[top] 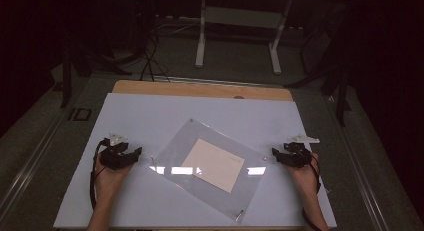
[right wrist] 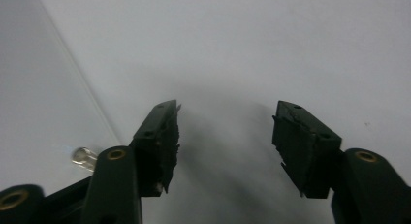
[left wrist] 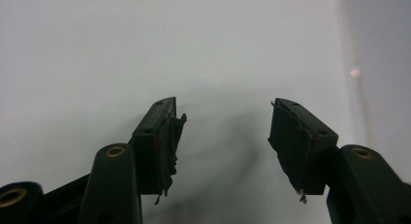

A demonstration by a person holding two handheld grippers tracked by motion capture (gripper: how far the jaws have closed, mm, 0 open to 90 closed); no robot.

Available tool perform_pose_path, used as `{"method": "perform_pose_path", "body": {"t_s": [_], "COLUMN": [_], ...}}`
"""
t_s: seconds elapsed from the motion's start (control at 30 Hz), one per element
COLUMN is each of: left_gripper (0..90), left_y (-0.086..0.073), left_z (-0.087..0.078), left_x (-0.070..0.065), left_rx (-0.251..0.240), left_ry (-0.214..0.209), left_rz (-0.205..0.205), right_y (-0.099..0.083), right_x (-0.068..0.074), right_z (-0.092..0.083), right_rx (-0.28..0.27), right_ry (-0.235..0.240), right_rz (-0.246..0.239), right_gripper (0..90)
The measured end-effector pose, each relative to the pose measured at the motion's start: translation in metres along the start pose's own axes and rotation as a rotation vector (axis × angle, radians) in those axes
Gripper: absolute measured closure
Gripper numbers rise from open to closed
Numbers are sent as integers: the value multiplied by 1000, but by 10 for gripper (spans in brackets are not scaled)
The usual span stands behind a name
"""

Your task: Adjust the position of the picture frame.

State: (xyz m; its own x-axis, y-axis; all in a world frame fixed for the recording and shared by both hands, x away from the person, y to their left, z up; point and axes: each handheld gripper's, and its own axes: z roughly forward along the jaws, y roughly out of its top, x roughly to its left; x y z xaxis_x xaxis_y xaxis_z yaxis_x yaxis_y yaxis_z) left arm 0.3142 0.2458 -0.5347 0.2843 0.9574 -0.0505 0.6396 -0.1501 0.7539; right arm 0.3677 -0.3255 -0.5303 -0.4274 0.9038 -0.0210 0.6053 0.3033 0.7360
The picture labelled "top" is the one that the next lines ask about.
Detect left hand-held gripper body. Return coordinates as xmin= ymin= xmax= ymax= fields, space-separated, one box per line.
xmin=99 ymin=133 xmax=134 ymax=171

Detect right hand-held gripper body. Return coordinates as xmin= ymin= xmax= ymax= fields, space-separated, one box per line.
xmin=282 ymin=134 xmax=321 ymax=169

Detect clear acrylic frame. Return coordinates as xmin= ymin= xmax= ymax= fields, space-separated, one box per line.
xmin=150 ymin=117 xmax=269 ymax=223

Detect person's left hand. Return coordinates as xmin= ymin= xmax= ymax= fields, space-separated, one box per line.
xmin=94 ymin=153 xmax=135 ymax=200

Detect person's right hand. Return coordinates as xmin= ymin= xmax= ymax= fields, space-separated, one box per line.
xmin=284 ymin=152 xmax=322 ymax=197

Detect white table mat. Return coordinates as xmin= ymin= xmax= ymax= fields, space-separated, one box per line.
xmin=53 ymin=92 xmax=338 ymax=230

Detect black floor socket box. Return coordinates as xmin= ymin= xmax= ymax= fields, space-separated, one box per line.
xmin=67 ymin=106 xmax=93 ymax=122

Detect white paper sheet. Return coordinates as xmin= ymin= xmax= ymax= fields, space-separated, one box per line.
xmin=181 ymin=138 xmax=246 ymax=194

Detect dark metal stand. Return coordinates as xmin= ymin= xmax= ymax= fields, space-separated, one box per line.
xmin=58 ymin=30 xmax=134 ymax=109
xmin=285 ymin=4 xmax=356 ymax=127

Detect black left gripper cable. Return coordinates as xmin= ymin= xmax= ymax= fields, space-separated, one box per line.
xmin=88 ymin=139 xmax=109 ymax=211

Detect metal floor rail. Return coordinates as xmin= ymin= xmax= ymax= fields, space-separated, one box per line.
xmin=0 ymin=102 xmax=69 ymax=220
xmin=323 ymin=95 xmax=390 ymax=231

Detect black floor cables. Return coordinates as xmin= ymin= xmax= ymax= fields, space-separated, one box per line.
xmin=139 ymin=32 xmax=172 ymax=83

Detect white metal desk frame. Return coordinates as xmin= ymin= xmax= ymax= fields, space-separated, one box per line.
xmin=194 ymin=0 xmax=295 ymax=76

